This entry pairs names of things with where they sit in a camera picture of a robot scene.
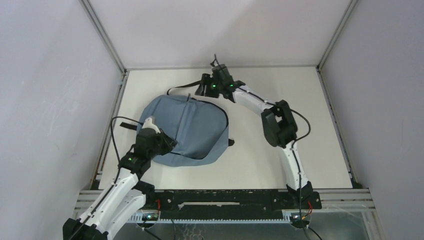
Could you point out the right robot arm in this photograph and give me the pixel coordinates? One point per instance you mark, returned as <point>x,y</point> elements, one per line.
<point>278,123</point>

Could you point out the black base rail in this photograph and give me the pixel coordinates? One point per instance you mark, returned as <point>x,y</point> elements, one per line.
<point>228,204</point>

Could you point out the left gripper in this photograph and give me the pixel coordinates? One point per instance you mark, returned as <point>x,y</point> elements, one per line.
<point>169,142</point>

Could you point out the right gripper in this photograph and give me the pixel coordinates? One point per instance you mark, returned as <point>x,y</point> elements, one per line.
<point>207,79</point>

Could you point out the blue student backpack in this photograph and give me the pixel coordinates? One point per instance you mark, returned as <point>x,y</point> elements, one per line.
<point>201,129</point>

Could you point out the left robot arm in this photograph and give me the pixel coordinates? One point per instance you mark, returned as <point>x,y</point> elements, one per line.
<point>126,193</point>

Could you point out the aluminium frame profile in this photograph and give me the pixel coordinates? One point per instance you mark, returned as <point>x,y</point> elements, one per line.
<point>103,35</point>

